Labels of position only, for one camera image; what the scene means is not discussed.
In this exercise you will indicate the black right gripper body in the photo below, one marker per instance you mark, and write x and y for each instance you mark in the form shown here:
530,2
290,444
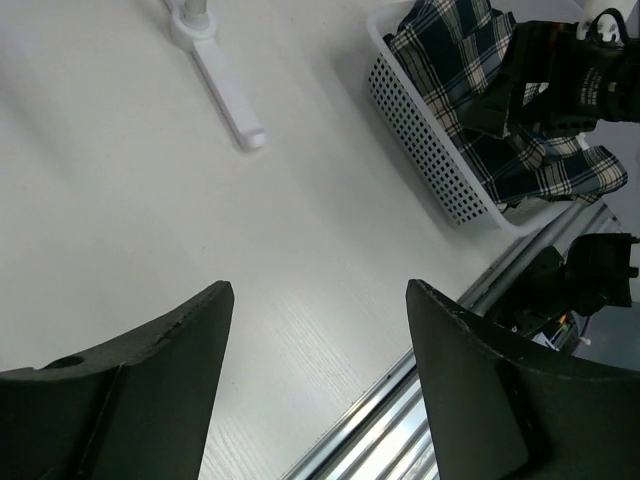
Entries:
538,84

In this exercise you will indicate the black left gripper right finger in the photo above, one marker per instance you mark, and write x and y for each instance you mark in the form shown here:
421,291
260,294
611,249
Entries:
503,407

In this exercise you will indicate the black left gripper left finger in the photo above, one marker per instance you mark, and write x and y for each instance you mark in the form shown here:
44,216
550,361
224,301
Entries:
138,406

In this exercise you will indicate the navy plaid skirt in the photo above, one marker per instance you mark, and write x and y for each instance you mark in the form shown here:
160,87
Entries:
612,86

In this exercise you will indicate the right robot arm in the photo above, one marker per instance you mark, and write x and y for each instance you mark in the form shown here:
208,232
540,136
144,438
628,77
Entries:
498,404

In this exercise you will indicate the white laundry basket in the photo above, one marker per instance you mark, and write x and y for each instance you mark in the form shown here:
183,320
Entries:
430,140

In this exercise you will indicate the white clothes rack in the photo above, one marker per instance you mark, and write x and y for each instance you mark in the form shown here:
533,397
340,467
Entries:
193,28

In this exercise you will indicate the aluminium mounting rail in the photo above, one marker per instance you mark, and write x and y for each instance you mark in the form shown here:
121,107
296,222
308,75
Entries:
386,435

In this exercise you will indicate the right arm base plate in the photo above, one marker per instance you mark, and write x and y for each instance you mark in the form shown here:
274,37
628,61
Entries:
553,299

